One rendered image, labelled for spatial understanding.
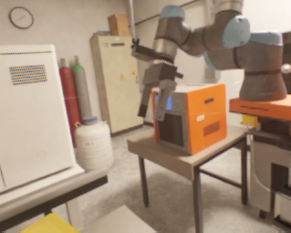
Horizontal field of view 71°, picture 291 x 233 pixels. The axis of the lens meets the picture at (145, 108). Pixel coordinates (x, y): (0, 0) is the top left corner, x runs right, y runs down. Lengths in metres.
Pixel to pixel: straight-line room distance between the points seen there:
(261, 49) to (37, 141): 0.88
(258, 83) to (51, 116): 0.79
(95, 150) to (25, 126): 1.89
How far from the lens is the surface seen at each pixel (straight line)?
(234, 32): 0.59
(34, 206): 0.68
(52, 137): 0.95
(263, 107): 0.76
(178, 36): 0.63
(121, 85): 4.14
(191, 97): 1.31
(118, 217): 0.67
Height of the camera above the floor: 1.31
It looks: 11 degrees down
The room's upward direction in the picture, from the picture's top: 6 degrees counter-clockwise
